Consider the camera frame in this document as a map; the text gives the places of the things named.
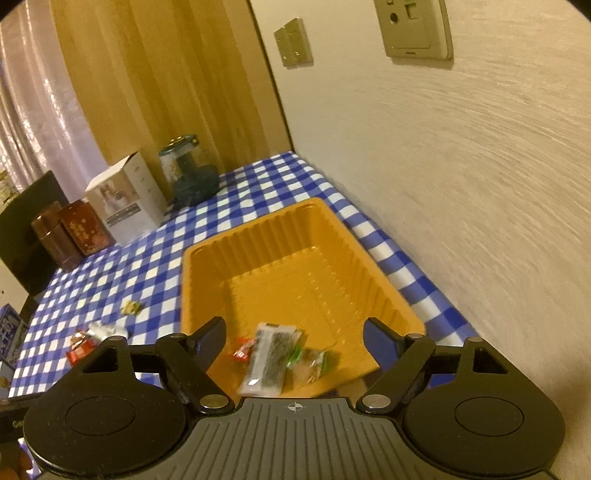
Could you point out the orange plastic tray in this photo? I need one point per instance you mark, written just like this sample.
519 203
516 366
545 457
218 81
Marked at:
299 266

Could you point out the clear seaweed snack pack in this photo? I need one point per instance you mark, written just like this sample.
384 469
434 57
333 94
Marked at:
270 353

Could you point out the white product box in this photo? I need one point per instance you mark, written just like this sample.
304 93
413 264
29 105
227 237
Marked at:
127 199

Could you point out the pink curtain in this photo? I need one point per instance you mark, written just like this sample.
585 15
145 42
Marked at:
43 127

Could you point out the yellow green candy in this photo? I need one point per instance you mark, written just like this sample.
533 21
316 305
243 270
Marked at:
131 307

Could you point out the red snack pack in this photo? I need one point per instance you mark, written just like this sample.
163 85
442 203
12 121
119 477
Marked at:
79 349

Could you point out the left hand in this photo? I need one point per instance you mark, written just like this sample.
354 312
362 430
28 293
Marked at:
15 465

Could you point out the silver green snack bag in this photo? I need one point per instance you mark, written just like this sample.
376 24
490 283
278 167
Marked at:
100 332

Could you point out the blue white checkered tablecloth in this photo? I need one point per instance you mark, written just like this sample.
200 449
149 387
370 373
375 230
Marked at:
148 270

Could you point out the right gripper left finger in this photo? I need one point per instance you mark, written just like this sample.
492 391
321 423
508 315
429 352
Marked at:
124 408

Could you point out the blue milk carton box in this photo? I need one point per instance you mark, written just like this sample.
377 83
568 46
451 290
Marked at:
13 331

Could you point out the double wall outlet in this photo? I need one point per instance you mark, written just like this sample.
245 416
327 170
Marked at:
293 45

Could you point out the small red cartoon snack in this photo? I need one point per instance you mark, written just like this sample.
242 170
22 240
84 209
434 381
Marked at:
243 349

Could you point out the wall data socket plate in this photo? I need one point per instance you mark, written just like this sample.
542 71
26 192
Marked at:
415 29

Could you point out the white blue box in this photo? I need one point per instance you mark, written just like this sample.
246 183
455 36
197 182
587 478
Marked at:
6 377

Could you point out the glass jar on cabinet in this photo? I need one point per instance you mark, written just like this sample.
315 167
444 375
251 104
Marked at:
8 190

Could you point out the brown metal canister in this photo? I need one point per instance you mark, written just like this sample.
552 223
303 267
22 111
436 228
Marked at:
55 238

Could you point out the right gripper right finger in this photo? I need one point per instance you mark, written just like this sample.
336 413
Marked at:
465 410

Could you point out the brown clear-wrapped candy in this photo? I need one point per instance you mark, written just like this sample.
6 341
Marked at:
318 363

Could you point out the dark green glass jar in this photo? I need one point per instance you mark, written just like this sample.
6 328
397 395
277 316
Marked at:
192 178

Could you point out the red brown candy bar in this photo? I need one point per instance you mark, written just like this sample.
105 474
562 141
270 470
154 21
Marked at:
77 338

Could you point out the wooden wall panel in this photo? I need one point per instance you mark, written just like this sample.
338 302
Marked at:
145 72

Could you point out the red gift box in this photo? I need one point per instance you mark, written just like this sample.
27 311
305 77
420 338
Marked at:
85 228

